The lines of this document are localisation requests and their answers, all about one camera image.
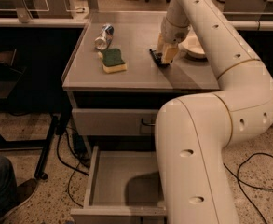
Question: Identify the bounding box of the black floor cable right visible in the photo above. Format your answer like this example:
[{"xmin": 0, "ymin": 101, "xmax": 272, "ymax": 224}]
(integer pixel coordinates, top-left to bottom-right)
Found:
[{"xmin": 223, "ymin": 152, "xmax": 273, "ymax": 224}]

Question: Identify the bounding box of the black side table frame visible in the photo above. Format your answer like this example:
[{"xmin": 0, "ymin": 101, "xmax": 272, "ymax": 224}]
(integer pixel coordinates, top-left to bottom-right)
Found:
[{"xmin": 0, "ymin": 49, "xmax": 60, "ymax": 181}]

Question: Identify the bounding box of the black floor cable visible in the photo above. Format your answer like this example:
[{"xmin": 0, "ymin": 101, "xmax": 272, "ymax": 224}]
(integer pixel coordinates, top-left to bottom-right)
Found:
[
  {"xmin": 223, "ymin": 152, "xmax": 273, "ymax": 224},
  {"xmin": 55, "ymin": 126, "xmax": 91, "ymax": 208}
]

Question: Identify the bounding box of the dark blue rxbar wrapper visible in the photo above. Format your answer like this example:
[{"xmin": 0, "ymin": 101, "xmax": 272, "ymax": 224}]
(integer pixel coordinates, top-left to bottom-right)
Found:
[{"xmin": 149, "ymin": 49, "xmax": 169, "ymax": 67}]

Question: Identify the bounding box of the white bowl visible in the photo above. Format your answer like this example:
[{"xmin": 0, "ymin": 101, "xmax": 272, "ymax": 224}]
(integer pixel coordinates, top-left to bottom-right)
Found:
[{"xmin": 181, "ymin": 35, "xmax": 206, "ymax": 59}]

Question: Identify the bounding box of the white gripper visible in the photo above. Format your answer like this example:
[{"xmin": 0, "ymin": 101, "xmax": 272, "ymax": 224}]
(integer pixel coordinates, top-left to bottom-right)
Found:
[{"xmin": 156, "ymin": 17, "xmax": 190, "ymax": 64}]

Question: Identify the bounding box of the blue silver soda can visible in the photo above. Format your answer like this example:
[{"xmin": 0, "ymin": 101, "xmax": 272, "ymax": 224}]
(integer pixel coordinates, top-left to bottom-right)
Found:
[{"xmin": 95, "ymin": 23, "xmax": 114, "ymax": 50}]

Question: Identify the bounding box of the black drawer handle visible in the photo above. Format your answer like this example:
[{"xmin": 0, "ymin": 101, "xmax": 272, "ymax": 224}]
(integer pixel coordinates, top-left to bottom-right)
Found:
[{"xmin": 141, "ymin": 119, "xmax": 156, "ymax": 127}]

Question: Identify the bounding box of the green yellow sponge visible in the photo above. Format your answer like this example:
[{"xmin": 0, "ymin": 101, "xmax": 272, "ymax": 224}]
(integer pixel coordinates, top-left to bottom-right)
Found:
[{"xmin": 98, "ymin": 48, "xmax": 128, "ymax": 74}]

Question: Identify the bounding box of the brown shoe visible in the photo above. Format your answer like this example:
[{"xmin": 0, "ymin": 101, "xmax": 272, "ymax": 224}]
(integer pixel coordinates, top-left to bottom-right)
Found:
[{"xmin": 0, "ymin": 178, "xmax": 37, "ymax": 224}]

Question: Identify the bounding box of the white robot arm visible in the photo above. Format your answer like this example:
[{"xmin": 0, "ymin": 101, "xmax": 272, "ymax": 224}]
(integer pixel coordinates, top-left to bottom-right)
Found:
[{"xmin": 155, "ymin": 0, "xmax": 273, "ymax": 224}]

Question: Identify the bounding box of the grey drawer cabinet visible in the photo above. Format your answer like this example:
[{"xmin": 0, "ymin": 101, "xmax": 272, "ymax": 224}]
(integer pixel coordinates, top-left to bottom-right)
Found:
[{"xmin": 61, "ymin": 10, "xmax": 221, "ymax": 224}]

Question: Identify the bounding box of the black floor cable left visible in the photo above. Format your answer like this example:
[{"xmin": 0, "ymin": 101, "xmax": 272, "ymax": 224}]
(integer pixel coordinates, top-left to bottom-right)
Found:
[{"xmin": 55, "ymin": 126, "xmax": 91, "ymax": 208}]

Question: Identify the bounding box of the open middle drawer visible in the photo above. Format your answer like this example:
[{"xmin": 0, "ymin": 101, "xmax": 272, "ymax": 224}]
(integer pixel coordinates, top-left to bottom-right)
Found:
[{"xmin": 71, "ymin": 147, "xmax": 167, "ymax": 224}]

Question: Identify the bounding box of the closed upper drawer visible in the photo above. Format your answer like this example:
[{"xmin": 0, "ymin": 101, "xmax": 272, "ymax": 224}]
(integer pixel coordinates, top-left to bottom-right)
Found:
[{"xmin": 72, "ymin": 108, "xmax": 158, "ymax": 136}]

